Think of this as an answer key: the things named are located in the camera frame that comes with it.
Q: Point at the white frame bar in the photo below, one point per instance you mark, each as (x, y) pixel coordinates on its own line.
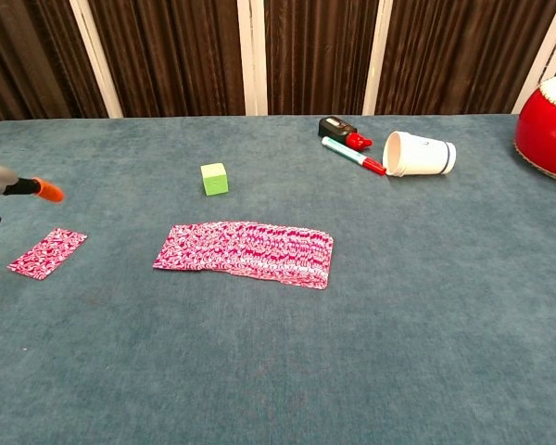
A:
(252, 55)
(95, 55)
(544, 55)
(377, 55)

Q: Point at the small red clip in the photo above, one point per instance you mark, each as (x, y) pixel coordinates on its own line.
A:
(359, 141)

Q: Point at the large pink knitted cloth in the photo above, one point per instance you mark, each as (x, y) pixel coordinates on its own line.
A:
(245, 252)

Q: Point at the white marker red cap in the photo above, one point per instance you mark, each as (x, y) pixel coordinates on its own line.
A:
(347, 153)

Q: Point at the red drum white skin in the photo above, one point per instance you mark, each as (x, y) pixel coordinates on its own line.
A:
(547, 134)

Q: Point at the green cube block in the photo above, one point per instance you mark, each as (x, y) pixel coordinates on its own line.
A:
(214, 181)

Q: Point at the blue table mat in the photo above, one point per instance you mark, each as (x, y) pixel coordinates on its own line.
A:
(278, 352)

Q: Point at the white paper cup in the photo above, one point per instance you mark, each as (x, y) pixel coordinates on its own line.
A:
(421, 155)

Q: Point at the brown curtain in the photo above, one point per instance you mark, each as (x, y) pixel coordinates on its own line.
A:
(180, 51)

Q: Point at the small black device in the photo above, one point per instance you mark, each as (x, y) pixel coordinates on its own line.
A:
(333, 127)

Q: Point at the left robot hand orange fingertip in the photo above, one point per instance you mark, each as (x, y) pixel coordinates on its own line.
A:
(0, 181)

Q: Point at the small pink cloth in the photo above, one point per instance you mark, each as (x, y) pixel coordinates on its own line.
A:
(46, 252)

